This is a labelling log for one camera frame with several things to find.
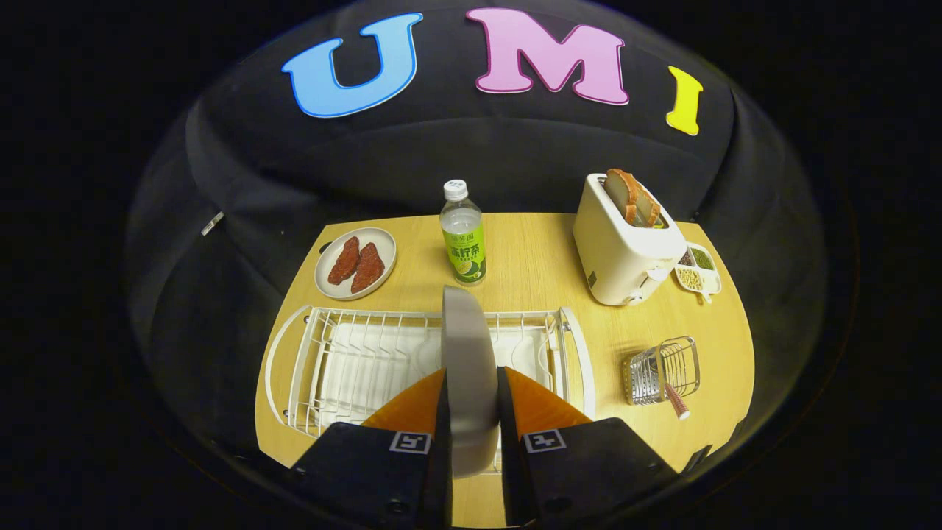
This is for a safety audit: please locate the grey round plate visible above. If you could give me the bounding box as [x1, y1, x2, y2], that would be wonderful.
[440, 286, 501, 479]

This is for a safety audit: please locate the toast slice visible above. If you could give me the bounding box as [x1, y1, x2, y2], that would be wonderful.
[605, 169, 648, 225]
[629, 184, 663, 227]

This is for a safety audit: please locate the black backdrop cloth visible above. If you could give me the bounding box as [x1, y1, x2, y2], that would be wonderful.
[125, 0, 829, 457]

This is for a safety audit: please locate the spoon with red checked handle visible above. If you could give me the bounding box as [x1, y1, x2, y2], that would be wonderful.
[662, 383, 693, 421]

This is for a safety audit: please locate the white wire dish rack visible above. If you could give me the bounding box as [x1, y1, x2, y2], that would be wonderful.
[263, 304, 597, 441]

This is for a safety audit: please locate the white toaster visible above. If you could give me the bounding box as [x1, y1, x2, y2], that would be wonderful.
[573, 173, 688, 307]

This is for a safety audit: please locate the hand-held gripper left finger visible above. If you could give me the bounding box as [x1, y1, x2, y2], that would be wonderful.
[291, 368, 453, 530]

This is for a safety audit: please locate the small beige plate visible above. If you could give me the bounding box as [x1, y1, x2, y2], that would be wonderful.
[314, 227, 398, 301]

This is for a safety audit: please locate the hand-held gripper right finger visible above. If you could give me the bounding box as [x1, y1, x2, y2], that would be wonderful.
[497, 366, 681, 529]

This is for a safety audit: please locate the metal wire basket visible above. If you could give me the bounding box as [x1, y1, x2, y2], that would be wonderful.
[623, 336, 701, 406]

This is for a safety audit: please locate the white divided dish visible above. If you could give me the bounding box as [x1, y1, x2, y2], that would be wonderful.
[673, 241, 723, 304]

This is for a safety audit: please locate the red meat piece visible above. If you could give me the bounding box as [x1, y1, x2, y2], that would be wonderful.
[350, 242, 386, 295]
[327, 236, 361, 286]

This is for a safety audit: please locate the green label drink bottle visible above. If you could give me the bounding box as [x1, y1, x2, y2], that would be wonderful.
[439, 179, 487, 286]

